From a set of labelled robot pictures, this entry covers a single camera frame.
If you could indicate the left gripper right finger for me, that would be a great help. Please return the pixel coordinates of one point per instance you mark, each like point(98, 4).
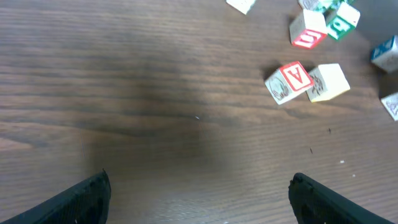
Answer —
point(314, 203)

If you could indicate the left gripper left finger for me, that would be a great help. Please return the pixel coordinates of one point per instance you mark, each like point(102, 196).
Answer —
point(85, 202)

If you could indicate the yellow-edged wooden block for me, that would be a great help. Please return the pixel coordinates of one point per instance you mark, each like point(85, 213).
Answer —
point(329, 82)

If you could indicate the red letter A block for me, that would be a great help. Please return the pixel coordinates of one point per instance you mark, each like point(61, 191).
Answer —
point(288, 82)

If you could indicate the yellow-sided wooden block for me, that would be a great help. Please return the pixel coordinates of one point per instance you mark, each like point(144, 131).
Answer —
point(390, 103)

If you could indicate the plain white wooden block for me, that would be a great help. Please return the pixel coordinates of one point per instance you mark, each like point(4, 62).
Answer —
point(384, 55)

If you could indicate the wooden block red number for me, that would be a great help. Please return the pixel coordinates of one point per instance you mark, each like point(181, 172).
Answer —
point(308, 29)

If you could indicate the wooden block teal front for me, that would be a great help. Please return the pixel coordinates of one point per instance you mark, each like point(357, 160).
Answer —
point(342, 20)

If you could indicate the wooden block teal letter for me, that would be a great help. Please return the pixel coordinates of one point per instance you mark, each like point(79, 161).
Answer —
point(316, 5)

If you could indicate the wooden block teal side far-left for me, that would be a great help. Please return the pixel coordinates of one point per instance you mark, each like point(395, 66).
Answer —
point(243, 6)

